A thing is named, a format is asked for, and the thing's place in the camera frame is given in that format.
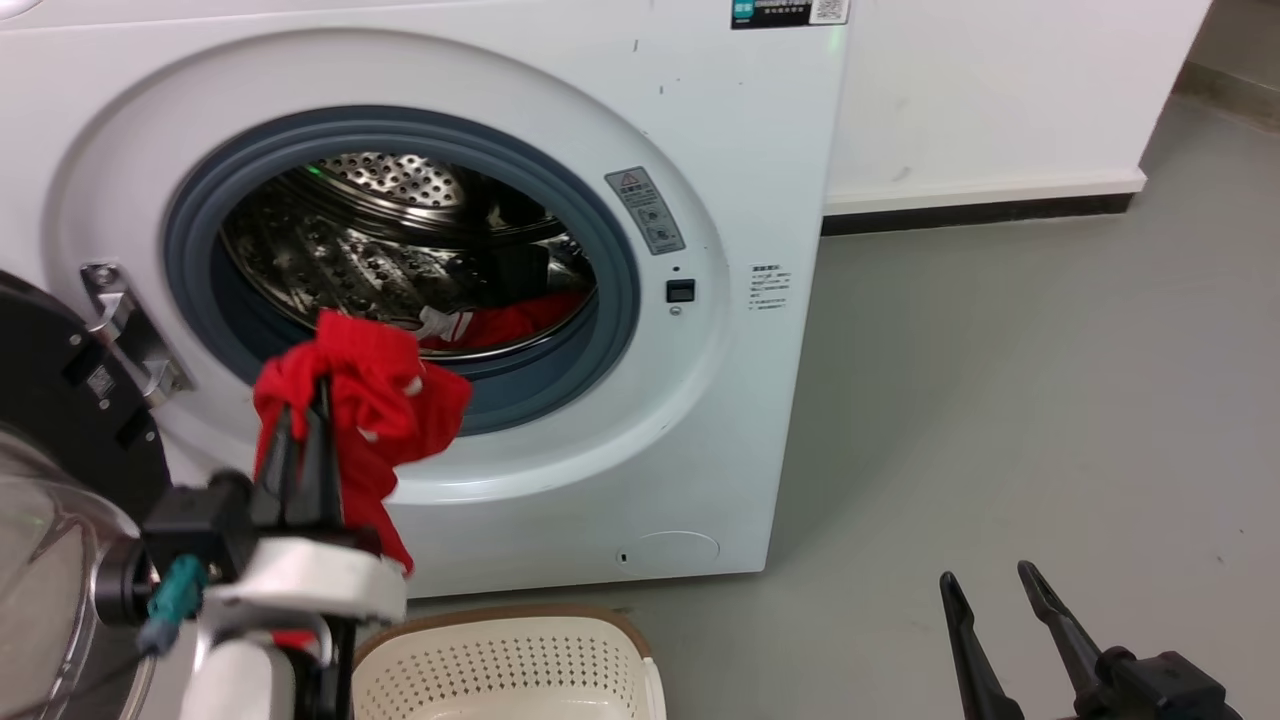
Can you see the white text sticker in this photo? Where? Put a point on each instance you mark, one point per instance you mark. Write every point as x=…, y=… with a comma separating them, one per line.
x=768, y=288

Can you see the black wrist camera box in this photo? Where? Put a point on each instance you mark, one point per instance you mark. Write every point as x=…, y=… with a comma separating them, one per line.
x=190, y=525

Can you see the black wall baseboard strip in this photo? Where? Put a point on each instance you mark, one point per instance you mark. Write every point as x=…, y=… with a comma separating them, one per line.
x=970, y=214

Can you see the dark garment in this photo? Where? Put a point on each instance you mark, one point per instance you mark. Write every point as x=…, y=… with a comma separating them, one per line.
x=520, y=272

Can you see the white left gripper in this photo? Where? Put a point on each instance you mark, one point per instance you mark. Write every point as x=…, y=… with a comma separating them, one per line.
x=310, y=580

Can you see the black glass washer door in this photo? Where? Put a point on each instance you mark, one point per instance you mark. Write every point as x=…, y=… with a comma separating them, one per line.
x=40, y=380

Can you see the black door latch slot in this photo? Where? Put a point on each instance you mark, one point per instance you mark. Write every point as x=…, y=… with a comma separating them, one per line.
x=680, y=291

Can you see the metal door hinge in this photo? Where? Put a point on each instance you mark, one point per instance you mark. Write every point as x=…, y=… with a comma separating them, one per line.
x=130, y=335

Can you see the cream perforated laundry basket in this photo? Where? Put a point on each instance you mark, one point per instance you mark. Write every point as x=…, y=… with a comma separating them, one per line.
x=500, y=670

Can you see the grey warning sticker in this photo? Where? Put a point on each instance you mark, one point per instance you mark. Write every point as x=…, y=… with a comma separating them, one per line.
x=645, y=210

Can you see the grey rubber door gasket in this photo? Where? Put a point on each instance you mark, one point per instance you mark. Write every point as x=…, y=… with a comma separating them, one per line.
x=618, y=290

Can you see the red garment with white dots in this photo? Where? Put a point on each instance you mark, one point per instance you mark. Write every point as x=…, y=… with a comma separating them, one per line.
x=370, y=390

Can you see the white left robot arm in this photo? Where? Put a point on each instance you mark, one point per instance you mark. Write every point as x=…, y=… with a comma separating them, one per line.
x=240, y=680

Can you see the white front-load washing machine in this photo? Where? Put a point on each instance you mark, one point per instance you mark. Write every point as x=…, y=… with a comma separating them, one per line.
x=720, y=150

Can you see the round white filter cover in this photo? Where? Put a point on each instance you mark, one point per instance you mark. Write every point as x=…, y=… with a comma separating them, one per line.
x=678, y=548

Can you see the steel perforated washer drum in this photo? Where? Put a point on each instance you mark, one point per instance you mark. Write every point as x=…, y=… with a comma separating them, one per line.
x=330, y=260

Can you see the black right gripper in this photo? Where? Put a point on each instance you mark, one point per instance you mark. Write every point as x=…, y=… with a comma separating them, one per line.
x=1165, y=692

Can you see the black label with QR code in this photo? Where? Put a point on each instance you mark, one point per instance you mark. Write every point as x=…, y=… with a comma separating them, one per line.
x=780, y=12

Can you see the red and white garment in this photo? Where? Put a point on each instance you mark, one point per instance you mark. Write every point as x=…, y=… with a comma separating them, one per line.
x=520, y=320

